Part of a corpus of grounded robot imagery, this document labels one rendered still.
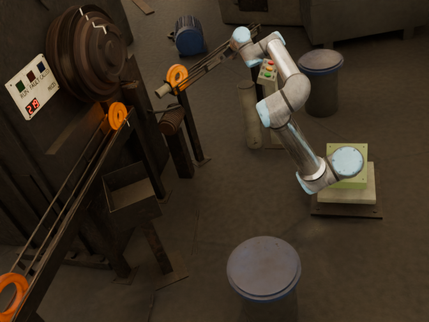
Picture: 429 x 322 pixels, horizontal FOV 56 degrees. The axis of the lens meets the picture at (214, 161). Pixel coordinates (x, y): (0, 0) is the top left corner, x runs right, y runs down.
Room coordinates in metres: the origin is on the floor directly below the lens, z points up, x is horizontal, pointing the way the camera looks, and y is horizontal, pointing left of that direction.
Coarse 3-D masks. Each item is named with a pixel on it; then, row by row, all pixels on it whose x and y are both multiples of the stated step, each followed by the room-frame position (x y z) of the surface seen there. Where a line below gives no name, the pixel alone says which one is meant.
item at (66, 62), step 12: (72, 12) 1.96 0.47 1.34; (84, 12) 1.98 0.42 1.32; (72, 24) 1.87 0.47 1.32; (60, 36) 1.85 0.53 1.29; (72, 36) 1.84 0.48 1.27; (60, 48) 1.82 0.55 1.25; (72, 48) 1.81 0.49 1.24; (60, 60) 1.80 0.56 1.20; (72, 60) 1.78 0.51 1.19; (72, 72) 1.75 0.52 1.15; (72, 84) 1.78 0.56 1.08; (84, 84) 1.78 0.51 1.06; (84, 96) 1.81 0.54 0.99; (96, 96) 1.83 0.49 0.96; (108, 96) 1.90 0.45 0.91
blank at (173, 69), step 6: (174, 66) 2.30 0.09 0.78; (180, 66) 2.32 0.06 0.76; (168, 72) 2.29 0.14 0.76; (174, 72) 2.29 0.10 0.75; (180, 72) 2.32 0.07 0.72; (186, 72) 2.34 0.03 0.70; (168, 78) 2.27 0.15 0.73; (174, 78) 2.28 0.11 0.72; (180, 78) 2.33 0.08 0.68; (174, 84) 2.27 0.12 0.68; (180, 84) 2.30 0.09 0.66
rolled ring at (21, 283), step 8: (0, 280) 1.00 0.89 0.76; (8, 280) 1.01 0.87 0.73; (16, 280) 1.03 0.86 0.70; (24, 280) 1.05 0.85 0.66; (0, 288) 0.98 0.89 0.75; (24, 288) 1.03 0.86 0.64; (16, 296) 1.02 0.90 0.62; (16, 304) 0.99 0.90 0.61; (0, 312) 0.92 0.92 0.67; (8, 312) 0.95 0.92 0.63; (0, 320) 0.91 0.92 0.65; (8, 320) 0.92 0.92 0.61
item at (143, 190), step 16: (112, 176) 1.51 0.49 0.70; (128, 176) 1.53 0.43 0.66; (144, 176) 1.54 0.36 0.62; (112, 192) 1.50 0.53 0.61; (128, 192) 1.48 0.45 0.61; (144, 192) 1.45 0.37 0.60; (112, 208) 1.34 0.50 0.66; (128, 208) 1.27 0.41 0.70; (144, 208) 1.28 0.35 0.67; (160, 208) 1.33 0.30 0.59; (128, 224) 1.26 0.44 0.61; (144, 224) 1.39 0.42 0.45; (160, 240) 1.45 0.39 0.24; (160, 256) 1.39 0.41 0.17; (176, 256) 1.50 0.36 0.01; (160, 272) 1.41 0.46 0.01; (176, 272) 1.39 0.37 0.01; (160, 288) 1.31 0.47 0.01
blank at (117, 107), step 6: (114, 102) 2.01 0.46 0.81; (120, 102) 2.02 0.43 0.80; (114, 108) 1.95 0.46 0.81; (120, 108) 1.99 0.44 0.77; (114, 114) 1.93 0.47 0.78; (120, 114) 2.01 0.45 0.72; (126, 114) 2.02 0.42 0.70; (114, 120) 1.91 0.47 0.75; (120, 120) 1.98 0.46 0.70; (114, 126) 1.91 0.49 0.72
